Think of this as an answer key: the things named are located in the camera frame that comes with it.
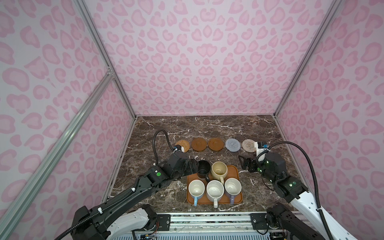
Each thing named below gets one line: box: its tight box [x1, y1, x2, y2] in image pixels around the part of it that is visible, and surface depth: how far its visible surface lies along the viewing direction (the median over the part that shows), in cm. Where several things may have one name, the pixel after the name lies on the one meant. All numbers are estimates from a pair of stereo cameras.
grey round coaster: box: [225, 138, 241, 153], surface depth 103 cm
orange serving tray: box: [186, 173, 231, 204], surface depth 80 cm
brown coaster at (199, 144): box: [191, 137, 207, 152], surface depth 105 cm
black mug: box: [197, 160, 211, 182], surface depth 85 cm
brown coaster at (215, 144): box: [208, 137, 224, 151], surface depth 105 cm
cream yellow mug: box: [211, 161, 228, 185], surface depth 84 cm
